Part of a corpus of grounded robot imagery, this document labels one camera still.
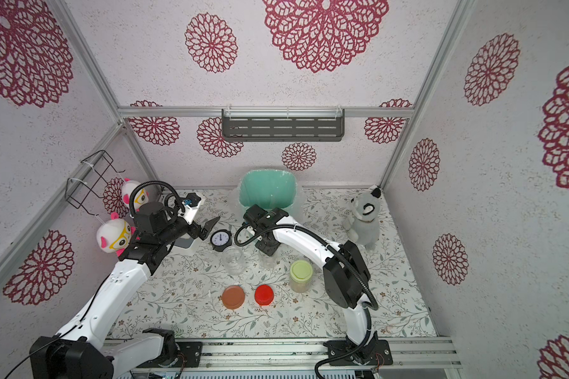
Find glass peanut jar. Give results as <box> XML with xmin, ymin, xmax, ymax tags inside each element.
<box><xmin>221</xmin><ymin>246</ymin><xmax>246</xmax><ymax>276</ymax></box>

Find green lid peanut jar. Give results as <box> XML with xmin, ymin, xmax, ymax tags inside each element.
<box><xmin>289</xmin><ymin>260</ymin><xmax>314</xmax><ymax>293</ymax></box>

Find brown jar lid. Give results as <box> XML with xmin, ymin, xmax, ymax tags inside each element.
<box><xmin>221</xmin><ymin>285</ymin><xmax>246</xmax><ymax>310</ymax></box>

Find red jar lid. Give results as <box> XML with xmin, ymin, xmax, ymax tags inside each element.
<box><xmin>254</xmin><ymin>284</ymin><xmax>274</xmax><ymax>306</ymax></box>

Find red lid peanut jar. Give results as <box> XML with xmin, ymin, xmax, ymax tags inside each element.
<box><xmin>259</xmin><ymin>252</ymin><xmax>278</xmax><ymax>270</ymax></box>

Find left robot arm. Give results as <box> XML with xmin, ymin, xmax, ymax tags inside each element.
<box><xmin>29</xmin><ymin>202</ymin><xmax>219</xmax><ymax>378</ymax></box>

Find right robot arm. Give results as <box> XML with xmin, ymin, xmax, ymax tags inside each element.
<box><xmin>234</xmin><ymin>205</ymin><xmax>379</xmax><ymax>355</ymax></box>

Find black alarm clock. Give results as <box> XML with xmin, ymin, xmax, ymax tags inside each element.
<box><xmin>210</xmin><ymin>229</ymin><xmax>232</xmax><ymax>252</ymax></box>

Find green trash bin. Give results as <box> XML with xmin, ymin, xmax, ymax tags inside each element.
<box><xmin>236</xmin><ymin>169</ymin><xmax>303</xmax><ymax>220</ymax></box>

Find plush toy blue dotted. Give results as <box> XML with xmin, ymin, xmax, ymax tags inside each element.
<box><xmin>120</xmin><ymin>178</ymin><xmax>150</xmax><ymax>211</ymax></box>

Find plush toy red striped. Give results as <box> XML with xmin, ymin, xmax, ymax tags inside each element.
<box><xmin>96</xmin><ymin>213</ymin><xmax>135</xmax><ymax>256</ymax></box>

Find grey husky plush toy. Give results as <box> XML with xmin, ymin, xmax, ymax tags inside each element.
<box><xmin>343</xmin><ymin>186</ymin><xmax>382</xmax><ymax>251</ymax></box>

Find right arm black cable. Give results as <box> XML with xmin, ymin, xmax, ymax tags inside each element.
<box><xmin>233</xmin><ymin>222</ymin><xmax>380</xmax><ymax>379</ymax></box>

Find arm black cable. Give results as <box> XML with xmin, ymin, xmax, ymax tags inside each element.
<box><xmin>129</xmin><ymin>180</ymin><xmax>187</xmax><ymax>219</ymax></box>
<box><xmin>233</xmin><ymin>222</ymin><xmax>380</xmax><ymax>379</ymax></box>

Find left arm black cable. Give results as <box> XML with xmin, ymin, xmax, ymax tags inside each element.
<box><xmin>129</xmin><ymin>180</ymin><xmax>187</xmax><ymax>219</ymax></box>

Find dark grey wall shelf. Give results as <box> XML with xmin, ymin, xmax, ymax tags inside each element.
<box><xmin>221</xmin><ymin>108</ymin><xmax>346</xmax><ymax>142</ymax></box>

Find black wire wall rack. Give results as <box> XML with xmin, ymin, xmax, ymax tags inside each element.
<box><xmin>63</xmin><ymin>149</ymin><xmax>126</xmax><ymax>217</ymax></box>

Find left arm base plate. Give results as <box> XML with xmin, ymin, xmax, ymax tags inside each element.
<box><xmin>138</xmin><ymin>341</ymin><xmax>203</xmax><ymax>369</ymax></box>

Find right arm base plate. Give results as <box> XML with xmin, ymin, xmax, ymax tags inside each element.
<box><xmin>323</xmin><ymin>337</ymin><xmax>394</xmax><ymax>366</ymax></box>

